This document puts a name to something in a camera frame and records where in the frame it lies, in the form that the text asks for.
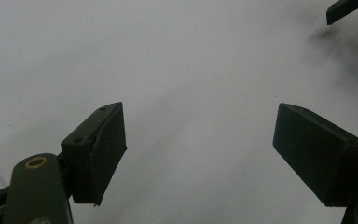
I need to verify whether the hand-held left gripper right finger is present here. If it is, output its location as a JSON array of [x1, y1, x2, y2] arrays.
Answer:
[[272, 103, 358, 208]]

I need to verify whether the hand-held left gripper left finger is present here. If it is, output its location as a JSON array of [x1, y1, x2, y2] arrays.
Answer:
[[60, 101, 128, 207]]

